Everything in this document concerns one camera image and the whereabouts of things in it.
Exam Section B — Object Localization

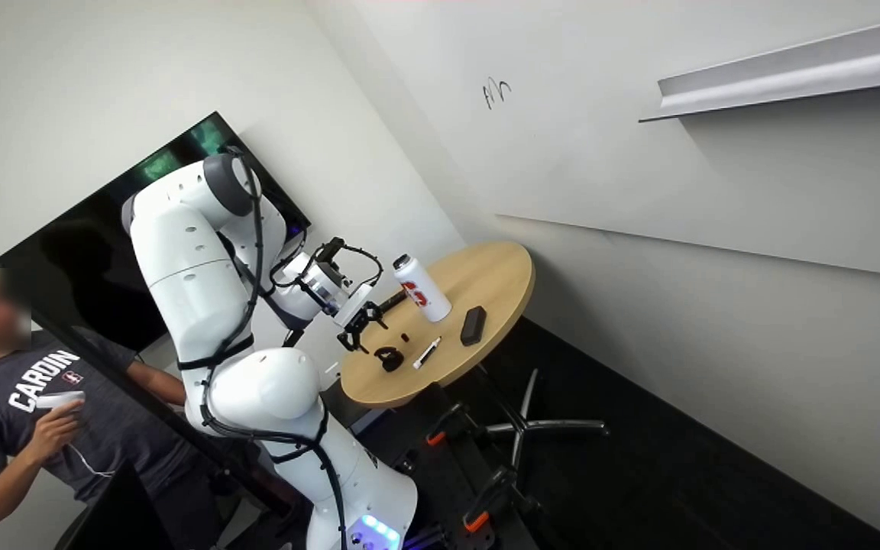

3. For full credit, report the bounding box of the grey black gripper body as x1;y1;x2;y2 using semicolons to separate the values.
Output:
333;274;380;329

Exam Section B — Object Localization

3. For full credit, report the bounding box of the black round bottle lid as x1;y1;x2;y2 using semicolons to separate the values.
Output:
374;346;411;376

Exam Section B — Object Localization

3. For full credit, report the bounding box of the white handheld controller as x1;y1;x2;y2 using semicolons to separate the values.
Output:
35;387;90;415

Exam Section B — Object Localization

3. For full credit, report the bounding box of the person left forearm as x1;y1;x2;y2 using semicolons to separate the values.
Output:
102;349;173;402

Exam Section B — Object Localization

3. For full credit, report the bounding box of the white bottle orange print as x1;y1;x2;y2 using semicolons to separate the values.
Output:
389;251;454;323

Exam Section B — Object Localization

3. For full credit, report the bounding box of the person left hand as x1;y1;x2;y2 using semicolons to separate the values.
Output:
151;369;189;410

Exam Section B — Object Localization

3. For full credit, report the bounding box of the person right hand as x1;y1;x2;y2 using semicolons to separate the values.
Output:
20;405;87;469

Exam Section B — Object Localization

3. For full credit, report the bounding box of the white black dry-erase marker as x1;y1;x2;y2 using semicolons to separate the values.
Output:
411;335;445;373

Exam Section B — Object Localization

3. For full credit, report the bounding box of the black felt eraser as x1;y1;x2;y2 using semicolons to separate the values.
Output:
458;303;489;349

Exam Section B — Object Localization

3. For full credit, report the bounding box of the round wooden table top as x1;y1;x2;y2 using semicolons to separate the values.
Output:
340;237;539;412

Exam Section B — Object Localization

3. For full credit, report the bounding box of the chrome table leg base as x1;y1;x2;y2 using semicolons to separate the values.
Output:
479;363;610;481

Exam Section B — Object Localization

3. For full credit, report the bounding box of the large black screen panel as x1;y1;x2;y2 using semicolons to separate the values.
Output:
0;107;314;481

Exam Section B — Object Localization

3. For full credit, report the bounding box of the man in grey t-shirt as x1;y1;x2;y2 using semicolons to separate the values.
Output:
0;256;228;550

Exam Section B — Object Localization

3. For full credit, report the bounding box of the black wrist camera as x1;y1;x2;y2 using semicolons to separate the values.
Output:
310;237;355;287

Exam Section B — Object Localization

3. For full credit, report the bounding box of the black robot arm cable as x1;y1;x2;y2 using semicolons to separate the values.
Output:
173;162;271;376

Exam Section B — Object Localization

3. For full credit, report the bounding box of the white wall ledge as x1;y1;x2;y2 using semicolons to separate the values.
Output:
637;11;880;126

